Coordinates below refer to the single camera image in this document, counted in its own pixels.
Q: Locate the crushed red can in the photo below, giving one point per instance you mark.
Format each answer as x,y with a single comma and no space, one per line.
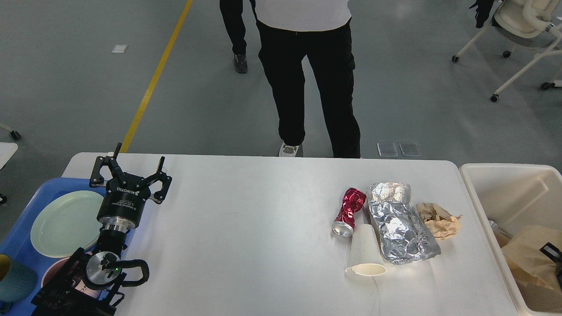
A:
352,202

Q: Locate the black garment on chair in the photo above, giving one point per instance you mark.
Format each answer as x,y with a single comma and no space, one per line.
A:
482,13

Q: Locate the clear floor plate left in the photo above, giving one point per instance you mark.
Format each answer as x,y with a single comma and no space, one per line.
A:
387,149

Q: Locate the white office chair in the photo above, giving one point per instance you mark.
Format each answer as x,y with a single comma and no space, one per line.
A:
526,23

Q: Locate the clear floor plate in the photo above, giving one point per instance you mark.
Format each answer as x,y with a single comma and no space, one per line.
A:
410,149
387,149

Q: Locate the aluminium foil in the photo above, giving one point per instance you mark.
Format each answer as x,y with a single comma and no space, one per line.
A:
404,237

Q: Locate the blue plastic tray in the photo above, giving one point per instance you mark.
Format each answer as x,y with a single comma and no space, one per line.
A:
18,245

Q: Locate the brown paper bag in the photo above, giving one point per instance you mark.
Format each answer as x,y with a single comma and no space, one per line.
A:
533,272

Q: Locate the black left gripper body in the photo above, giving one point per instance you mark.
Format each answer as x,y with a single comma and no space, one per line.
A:
125,201

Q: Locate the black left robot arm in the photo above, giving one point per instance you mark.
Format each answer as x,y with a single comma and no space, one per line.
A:
89,284

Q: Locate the chair caster at left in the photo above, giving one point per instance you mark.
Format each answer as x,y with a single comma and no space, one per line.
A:
15,135

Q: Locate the white side table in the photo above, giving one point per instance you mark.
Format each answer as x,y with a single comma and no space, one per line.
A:
7,150

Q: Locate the mint green plate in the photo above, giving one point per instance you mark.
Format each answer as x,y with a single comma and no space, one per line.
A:
66,224

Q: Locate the teal mug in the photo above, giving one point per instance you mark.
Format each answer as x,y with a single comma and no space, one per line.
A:
17,281

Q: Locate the beige plastic bin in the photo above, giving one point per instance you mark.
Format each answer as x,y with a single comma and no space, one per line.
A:
508,197

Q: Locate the pink HOME mug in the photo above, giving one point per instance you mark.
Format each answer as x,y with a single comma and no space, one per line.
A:
52,271

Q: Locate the person in dark sneakers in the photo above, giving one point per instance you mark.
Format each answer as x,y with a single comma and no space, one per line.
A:
231,12

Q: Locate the clear floor plate right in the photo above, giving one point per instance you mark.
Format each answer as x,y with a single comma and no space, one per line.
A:
410,149

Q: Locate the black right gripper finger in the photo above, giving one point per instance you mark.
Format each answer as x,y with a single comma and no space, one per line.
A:
552,252

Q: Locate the white paper cup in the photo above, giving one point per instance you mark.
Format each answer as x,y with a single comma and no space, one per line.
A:
365,255

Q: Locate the brown paper ball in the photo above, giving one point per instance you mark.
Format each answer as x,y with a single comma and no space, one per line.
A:
440,222

